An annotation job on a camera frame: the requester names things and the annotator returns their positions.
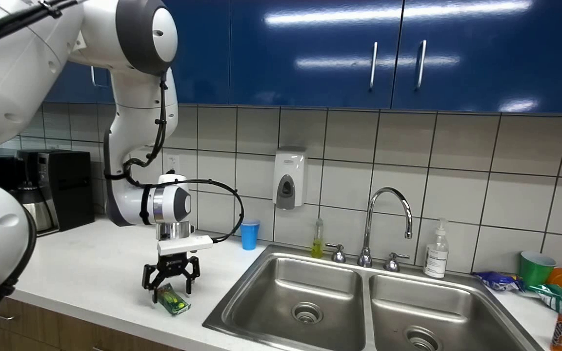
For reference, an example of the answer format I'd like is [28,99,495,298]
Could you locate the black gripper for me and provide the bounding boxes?
[141,251,204,304]

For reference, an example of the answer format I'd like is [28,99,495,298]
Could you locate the green snack packet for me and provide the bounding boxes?
[153,282,194,317]

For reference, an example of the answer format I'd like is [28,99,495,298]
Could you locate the blue plastic cup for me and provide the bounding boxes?
[239,220,262,251]

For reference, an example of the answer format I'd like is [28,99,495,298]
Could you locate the wooden base cabinet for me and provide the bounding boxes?
[0,296,190,351]

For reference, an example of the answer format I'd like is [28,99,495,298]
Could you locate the black countertop appliance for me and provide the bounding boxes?
[16,150,98,235]

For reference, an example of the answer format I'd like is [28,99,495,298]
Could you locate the green dish soap bottle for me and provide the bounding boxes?
[311,216,329,259]

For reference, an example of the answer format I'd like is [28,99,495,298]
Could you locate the steel coffee carafe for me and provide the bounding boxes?
[18,181,63,235]

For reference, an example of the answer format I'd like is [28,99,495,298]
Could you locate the stainless steel double sink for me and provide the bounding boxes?
[202,243,547,351]

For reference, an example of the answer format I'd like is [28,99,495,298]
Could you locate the chrome gooseneck faucet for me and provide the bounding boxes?
[329,185,416,272]

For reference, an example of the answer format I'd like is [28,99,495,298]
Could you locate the blue cabinet door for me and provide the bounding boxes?
[163,0,233,107]
[46,60,112,105]
[227,0,401,111]
[395,0,562,116]

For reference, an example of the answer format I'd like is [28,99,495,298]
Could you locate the clear pump soap bottle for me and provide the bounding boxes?
[424,220,452,280]

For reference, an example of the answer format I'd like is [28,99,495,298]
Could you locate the blue snack bag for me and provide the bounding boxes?
[475,269,524,292]

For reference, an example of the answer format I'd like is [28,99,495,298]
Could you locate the green plastic cup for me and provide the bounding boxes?
[516,249,559,286]

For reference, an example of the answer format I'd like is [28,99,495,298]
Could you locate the green snack bag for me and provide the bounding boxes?
[522,278,562,317]

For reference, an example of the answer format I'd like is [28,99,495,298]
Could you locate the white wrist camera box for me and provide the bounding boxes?
[157,233,215,257]

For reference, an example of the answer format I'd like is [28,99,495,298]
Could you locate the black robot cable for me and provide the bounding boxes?
[0,0,249,351]

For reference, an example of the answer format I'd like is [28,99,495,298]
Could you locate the white wall soap dispenser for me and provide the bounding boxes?
[274,150,309,210]

